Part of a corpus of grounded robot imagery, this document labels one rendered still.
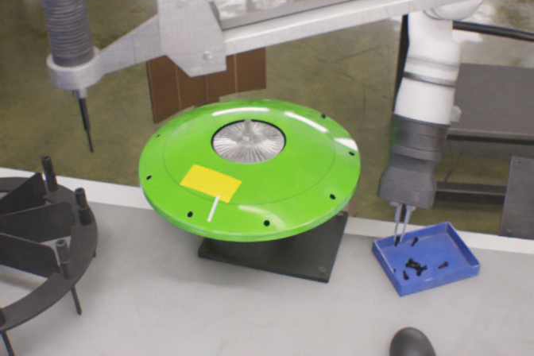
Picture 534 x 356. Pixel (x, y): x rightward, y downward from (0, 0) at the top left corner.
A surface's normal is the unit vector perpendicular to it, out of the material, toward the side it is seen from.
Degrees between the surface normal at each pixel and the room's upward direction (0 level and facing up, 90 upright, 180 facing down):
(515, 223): 0
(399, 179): 59
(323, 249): 0
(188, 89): 90
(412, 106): 64
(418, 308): 0
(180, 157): 14
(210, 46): 90
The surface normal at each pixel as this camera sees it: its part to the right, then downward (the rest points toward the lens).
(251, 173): -0.02, -0.70
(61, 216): 0.33, 0.51
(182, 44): 0.12, 0.60
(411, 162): -0.39, 0.28
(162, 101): 0.73, 0.40
